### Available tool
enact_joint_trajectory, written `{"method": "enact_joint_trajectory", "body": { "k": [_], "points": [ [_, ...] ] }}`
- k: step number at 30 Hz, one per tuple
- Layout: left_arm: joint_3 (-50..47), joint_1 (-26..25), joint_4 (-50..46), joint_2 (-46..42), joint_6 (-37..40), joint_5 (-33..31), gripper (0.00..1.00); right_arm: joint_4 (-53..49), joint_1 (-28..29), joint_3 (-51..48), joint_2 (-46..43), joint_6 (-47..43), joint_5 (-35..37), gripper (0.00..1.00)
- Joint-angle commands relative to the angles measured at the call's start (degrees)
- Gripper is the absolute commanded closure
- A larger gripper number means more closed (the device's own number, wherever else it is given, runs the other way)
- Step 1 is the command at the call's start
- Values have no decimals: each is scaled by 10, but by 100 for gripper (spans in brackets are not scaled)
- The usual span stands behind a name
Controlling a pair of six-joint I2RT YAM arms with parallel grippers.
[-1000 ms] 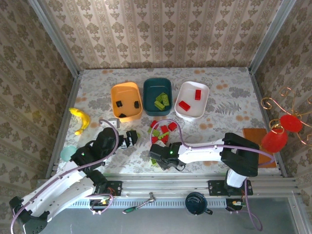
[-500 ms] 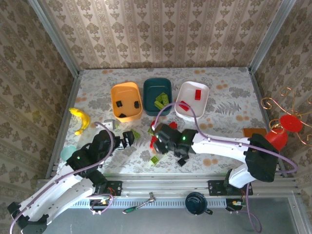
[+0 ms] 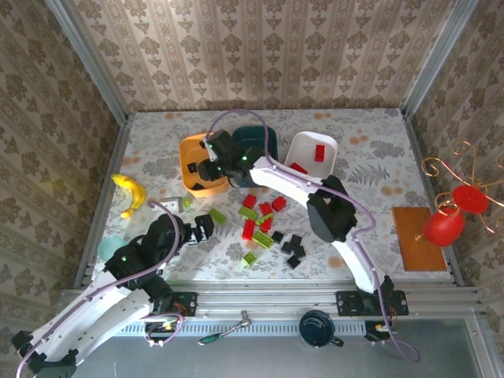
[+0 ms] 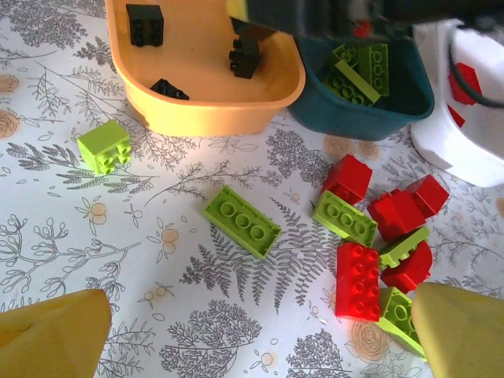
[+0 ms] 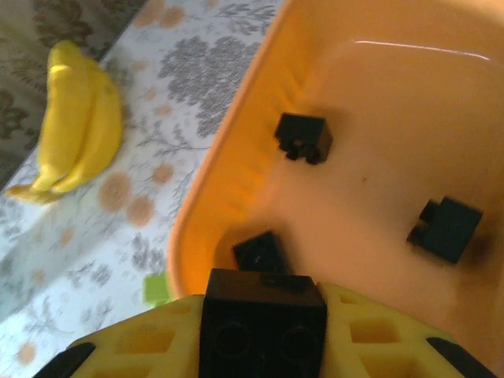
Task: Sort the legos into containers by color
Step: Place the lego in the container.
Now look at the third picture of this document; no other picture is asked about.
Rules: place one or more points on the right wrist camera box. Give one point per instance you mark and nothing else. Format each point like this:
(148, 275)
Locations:
(222, 143)

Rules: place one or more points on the small green lego brick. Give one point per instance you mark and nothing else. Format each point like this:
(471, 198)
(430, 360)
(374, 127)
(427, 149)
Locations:
(185, 202)

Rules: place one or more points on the brown wooden board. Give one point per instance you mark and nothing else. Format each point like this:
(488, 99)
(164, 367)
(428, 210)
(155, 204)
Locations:
(417, 244)

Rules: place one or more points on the aluminium frame post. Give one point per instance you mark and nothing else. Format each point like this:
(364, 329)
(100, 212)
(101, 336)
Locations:
(93, 67)
(438, 59)

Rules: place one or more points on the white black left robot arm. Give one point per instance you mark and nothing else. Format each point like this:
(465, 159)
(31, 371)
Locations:
(98, 311)

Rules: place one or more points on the orange plastic container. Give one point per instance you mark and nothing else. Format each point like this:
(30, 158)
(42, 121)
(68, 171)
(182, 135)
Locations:
(189, 151)

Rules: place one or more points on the black lego brick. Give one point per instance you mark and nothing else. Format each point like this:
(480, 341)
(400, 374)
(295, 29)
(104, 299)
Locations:
(293, 262)
(295, 240)
(300, 253)
(197, 185)
(286, 247)
(277, 236)
(191, 167)

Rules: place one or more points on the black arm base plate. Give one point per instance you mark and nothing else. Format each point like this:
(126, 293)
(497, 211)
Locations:
(185, 303)
(348, 303)

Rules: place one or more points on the dark blue mug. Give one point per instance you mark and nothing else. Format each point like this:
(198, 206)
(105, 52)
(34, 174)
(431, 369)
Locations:
(317, 328)

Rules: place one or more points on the dark teal plastic container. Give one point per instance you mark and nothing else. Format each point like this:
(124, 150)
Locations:
(256, 136)

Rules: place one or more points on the white plastic container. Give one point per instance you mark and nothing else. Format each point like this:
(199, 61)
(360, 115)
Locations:
(307, 145)

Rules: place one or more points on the mint green cup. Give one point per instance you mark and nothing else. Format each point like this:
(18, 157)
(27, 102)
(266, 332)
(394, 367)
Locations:
(107, 247)

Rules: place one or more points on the yellow banana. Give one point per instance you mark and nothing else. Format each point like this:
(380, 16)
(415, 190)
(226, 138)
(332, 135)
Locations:
(134, 189)

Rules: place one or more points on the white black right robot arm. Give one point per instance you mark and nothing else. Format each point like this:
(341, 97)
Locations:
(283, 181)

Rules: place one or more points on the aluminium front frame rail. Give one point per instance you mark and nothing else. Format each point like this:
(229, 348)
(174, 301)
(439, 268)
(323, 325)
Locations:
(267, 299)

